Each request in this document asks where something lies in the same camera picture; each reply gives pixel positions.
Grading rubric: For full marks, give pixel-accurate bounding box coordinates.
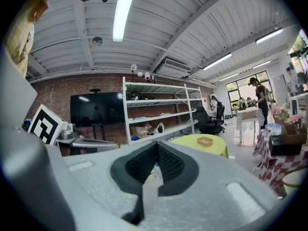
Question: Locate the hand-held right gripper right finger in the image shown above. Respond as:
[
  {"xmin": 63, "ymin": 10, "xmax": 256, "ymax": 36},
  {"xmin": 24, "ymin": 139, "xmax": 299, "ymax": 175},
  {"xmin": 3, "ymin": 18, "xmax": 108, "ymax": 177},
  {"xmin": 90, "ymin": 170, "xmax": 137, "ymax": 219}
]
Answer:
[{"xmin": 156, "ymin": 141, "xmax": 200, "ymax": 197}]

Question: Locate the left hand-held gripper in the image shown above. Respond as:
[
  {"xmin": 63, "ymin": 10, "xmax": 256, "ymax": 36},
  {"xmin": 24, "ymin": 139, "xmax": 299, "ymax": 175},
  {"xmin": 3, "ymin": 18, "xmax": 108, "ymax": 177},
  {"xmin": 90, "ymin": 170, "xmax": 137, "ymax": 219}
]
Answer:
[{"xmin": 27, "ymin": 104, "xmax": 120, "ymax": 151}]

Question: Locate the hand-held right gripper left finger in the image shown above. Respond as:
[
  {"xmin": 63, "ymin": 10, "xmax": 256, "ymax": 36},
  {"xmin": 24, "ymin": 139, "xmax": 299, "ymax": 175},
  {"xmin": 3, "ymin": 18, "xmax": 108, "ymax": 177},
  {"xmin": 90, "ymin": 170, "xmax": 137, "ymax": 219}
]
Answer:
[{"xmin": 110, "ymin": 141, "xmax": 158, "ymax": 226}]

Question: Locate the tan rectangular tray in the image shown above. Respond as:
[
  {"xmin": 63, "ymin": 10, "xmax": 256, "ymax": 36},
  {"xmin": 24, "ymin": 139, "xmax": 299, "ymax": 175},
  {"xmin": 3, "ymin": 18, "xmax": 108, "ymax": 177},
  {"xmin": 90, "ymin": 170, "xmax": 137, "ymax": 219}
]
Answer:
[{"xmin": 196, "ymin": 136, "xmax": 214, "ymax": 148}]

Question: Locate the round table with yellow cloth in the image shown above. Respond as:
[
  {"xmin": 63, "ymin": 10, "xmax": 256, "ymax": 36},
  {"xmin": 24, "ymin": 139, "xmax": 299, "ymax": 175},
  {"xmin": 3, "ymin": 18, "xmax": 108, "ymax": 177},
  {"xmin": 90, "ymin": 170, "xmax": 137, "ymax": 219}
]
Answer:
[{"xmin": 171, "ymin": 133, "xmax": 229, "ymax": 159}]

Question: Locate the black television stand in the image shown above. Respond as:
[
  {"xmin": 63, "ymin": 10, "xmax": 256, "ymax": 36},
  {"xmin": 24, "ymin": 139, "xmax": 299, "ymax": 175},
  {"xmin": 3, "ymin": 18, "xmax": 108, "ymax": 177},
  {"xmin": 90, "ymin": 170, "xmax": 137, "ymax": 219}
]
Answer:
[{"xmin": 91, "ymin": 123, "xmax": 105, "ymax": 141}]

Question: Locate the black television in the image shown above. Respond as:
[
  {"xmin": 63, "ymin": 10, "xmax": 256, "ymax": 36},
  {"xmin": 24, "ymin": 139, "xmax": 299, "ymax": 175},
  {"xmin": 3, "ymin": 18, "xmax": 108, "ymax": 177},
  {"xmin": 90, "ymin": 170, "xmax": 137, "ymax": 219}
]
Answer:
[{"xmin": 70, "ymin": 92, "xmax": 126, "ymax": 128}]

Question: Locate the black office chair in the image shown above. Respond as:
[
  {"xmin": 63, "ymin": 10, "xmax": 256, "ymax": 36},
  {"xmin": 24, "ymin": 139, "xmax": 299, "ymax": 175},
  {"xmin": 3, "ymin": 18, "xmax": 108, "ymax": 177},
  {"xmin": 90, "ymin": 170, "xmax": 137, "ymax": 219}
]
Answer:
[
  {"xmin": 216, "ymin": 101, "xmax": 226, "ymax": 127},
  {"xmin": 193, "ymin": 106, "xmax": 226, "ymax": 136}
]

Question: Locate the white metal shelving unit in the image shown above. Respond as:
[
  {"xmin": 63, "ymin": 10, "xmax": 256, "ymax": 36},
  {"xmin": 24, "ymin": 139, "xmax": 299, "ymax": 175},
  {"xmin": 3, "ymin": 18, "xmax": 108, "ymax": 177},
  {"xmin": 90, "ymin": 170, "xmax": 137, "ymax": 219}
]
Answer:
[{"xmin": 122, "ymin": 77, "xmax": 204, "ymax": 146}]

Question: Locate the yellow plaid shirt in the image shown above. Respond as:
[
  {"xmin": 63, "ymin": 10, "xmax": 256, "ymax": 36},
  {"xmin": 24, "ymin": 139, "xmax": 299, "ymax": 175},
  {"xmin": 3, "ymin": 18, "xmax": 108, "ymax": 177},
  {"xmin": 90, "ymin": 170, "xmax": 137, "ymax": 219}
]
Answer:
[{"xmin": 3, "ymin": 0, "xmax": 50, "ymax": 78}]

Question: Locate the white rectangular table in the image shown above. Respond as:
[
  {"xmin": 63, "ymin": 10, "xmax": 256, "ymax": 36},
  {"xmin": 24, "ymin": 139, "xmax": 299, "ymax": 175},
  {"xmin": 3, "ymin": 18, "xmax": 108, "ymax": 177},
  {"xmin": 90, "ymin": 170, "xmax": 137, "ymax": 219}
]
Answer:
[{"xmin": 235, "ymin": 106, "xmax": 262, "ymax": 143}]

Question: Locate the large window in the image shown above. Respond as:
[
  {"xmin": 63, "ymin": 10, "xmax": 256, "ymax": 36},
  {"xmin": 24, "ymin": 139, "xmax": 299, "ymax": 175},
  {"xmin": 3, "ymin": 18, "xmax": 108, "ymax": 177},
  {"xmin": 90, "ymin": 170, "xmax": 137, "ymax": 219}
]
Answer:
[{"xmin": 226, "ymin": 70, "xmax": 270, "ymax": 110}]

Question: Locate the red white checkered tablecloth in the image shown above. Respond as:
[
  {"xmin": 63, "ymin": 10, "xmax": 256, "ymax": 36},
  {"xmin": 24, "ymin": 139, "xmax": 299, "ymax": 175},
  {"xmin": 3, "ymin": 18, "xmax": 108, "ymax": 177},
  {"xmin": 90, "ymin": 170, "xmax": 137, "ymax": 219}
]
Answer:
[{"xmin": 252, "ymin": 128, "xmax": 308, "ymax": 194}]

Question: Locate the white ceiling air conditioner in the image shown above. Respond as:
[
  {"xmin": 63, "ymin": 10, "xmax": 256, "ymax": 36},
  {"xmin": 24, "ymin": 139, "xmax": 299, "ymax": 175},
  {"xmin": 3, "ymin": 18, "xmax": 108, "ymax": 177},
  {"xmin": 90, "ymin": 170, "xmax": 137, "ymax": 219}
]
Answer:
[{"xmin": 155, "ymin": 56, "xmax": 193, "ymax": 79}]

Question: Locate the light blue plate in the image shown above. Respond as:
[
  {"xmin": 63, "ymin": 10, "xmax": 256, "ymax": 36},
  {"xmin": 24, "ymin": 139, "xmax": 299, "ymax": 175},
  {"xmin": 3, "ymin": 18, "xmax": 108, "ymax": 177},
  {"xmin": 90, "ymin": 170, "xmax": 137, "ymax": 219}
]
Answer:
[{"xmin": 264, "ymin": 123, "xmax": 282, "ymax": 136}]

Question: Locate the long ceiling light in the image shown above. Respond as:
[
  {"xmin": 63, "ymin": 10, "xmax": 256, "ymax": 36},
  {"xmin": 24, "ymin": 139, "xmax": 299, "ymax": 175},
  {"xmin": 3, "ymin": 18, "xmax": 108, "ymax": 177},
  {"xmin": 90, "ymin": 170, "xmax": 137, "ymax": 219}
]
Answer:
[
  {"xmin": 220, "ymin": 73, "xmax": 239, "ymax": 81},
  {"xmin": 255, "ymin": 27, "xmax": 283, "ymax": 44},
  {"xmin": 202, "ymin": 53, "xmax": 232, "ymax": 71},
  {"xmin": 112, "ymin": 0, "xmax": 140, "ymax": 43},
  {"xmin": 252, "ymin": 60, "xmax": 272, "ymax": 69}
]

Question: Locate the black open box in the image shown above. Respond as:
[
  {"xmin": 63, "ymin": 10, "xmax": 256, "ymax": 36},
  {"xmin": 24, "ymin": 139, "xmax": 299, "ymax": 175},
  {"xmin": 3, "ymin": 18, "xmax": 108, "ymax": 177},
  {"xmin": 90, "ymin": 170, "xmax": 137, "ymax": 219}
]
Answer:
[{"xmin": 269, "ymin": 135, "xmax": 303, "ymax": 156}]

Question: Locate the bouquet of pale flowers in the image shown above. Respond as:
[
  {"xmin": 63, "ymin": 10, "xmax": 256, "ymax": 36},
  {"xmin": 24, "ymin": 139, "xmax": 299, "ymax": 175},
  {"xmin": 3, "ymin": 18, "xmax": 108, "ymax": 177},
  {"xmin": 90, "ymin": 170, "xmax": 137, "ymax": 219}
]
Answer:
[{"xmin": 270, "ymin": 103, "xmax": 291, "ymax": 125}]

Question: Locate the brown cardboard box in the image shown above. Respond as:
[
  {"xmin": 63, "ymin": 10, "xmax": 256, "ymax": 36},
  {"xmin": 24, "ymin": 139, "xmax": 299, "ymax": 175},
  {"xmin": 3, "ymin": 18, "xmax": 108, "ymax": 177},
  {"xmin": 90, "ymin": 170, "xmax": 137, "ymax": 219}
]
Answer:
[{"xmin": 281, "ymin": 123, "xmax": 308, "ymax": 145}]

